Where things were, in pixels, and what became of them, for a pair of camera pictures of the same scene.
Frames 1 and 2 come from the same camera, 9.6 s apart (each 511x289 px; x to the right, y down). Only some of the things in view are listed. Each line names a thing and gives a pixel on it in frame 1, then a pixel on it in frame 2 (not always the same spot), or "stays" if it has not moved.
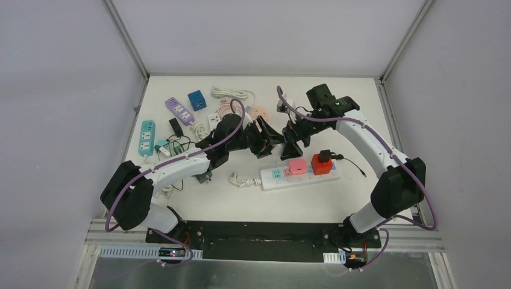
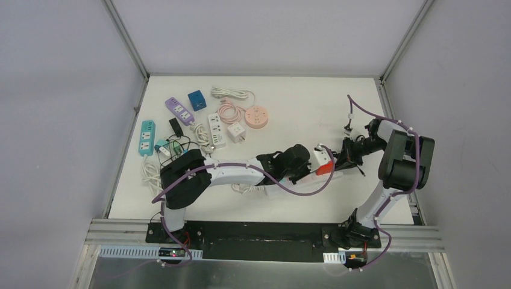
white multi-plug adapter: x=166 y=152 stays
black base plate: x=266 y=240 stays
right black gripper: x=293 y=133 to x=347 y=159
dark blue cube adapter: x=197 y=100 stays
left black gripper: x=260 y=136 to x=305 y=168
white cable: x=219 y=93 stays
